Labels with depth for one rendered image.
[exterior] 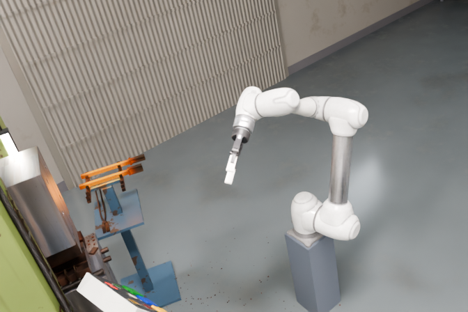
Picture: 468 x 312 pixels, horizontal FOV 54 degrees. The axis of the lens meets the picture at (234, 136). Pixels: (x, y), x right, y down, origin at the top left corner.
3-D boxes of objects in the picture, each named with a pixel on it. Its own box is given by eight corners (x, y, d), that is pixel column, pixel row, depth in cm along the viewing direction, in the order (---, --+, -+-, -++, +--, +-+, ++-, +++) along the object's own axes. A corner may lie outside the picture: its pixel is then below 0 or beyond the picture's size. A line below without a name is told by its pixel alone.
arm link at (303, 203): (303, 212, 274) (298, 183, 263) (329, 222, 262) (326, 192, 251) (287, 229, 264) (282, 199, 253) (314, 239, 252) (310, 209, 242)
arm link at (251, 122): (235, 112, 190) (232, 124, 188) (256, 118, 190) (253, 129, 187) (234, 122, 198) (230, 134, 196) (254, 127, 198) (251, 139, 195)
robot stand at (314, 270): (318, 284, 308) (308, 216, 278) (340, 301, 293) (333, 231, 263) (297, 301, 299) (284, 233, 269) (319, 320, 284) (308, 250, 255)
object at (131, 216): (137, 190, 317) (136, 187, 316) (144, 224, 283) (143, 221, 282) (94, 204, 312) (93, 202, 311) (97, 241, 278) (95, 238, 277)
